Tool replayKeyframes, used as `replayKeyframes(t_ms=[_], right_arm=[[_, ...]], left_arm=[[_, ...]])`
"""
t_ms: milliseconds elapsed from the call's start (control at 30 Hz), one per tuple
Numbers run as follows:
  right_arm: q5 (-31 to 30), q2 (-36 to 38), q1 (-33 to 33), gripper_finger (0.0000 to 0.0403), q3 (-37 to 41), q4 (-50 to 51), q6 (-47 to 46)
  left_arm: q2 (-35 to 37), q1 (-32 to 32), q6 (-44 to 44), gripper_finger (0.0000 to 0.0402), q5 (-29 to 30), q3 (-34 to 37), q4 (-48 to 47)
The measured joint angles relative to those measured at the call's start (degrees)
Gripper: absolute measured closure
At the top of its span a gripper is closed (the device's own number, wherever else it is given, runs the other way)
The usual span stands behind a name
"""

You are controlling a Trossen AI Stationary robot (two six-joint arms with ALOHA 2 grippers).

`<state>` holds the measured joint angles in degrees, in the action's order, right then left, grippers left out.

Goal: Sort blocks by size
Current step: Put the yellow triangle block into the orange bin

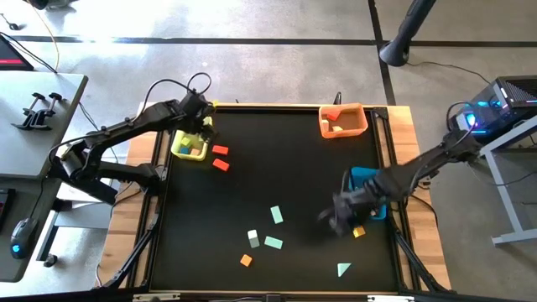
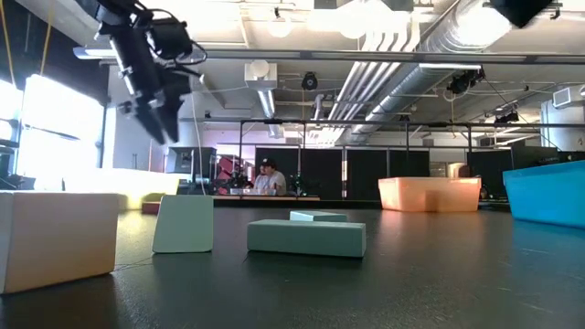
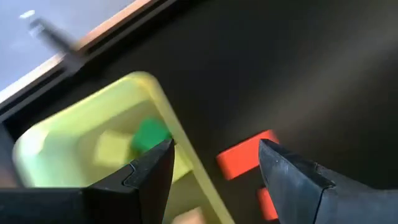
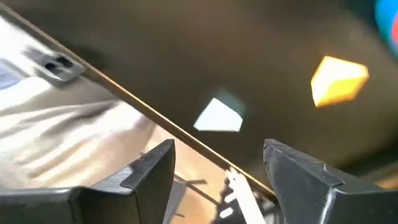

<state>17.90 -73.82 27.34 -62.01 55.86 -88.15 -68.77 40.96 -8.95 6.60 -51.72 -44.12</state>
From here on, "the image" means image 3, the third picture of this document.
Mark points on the yellow plastic bin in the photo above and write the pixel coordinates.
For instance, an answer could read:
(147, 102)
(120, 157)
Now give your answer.
(62, 130)

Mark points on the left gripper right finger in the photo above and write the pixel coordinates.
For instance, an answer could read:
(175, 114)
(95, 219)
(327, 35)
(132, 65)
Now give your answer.
(298, 193)

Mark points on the black aluminium table frame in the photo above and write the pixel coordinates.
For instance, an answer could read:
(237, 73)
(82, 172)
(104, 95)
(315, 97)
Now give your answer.
(124, 28)

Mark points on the brown wooden cube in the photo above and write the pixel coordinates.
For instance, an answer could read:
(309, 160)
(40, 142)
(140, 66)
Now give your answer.
(189, 217)

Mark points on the green wooden cube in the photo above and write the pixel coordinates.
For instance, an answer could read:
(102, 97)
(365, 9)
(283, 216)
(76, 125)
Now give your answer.
(149, 133)

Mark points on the black curved bracket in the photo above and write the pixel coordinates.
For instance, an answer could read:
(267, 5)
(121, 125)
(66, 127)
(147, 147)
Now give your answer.
(53, 35)

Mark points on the black table mat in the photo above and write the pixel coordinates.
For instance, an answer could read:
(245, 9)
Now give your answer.
(280, 77)

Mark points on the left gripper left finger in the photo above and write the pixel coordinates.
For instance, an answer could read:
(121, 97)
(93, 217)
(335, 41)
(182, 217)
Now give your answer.
(136, 193)

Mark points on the red long wooden block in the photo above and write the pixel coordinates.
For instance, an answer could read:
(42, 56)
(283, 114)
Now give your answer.
(265, 203)
(239, 158)

